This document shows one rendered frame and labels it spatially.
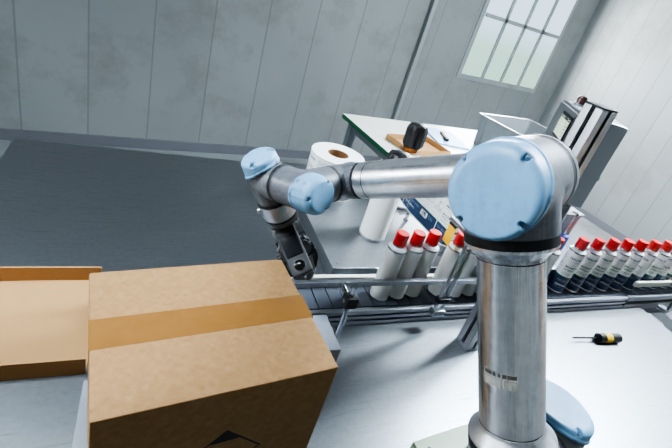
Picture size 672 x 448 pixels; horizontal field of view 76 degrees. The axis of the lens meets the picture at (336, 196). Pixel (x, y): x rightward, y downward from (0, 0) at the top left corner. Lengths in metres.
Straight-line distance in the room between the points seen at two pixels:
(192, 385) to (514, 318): 0.40
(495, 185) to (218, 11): 3.13
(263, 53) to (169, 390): 3.25
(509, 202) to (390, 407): 0.62
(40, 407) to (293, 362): 0.48
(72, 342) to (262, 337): 0.48
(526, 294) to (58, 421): 0.76
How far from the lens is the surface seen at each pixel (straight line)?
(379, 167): 0.81
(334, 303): 1.10
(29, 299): 1.12
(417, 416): 1.03
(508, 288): 0.57
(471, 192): 0.53
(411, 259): 1.11
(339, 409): 0.97
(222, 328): 0.64
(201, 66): 3.57
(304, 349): 0.64
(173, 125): 3.70
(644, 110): 5.33
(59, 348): 1.01
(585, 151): 1.01
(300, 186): 0.76
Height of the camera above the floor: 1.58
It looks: 26 degrees down
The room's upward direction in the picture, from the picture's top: 17 degrees clockwise
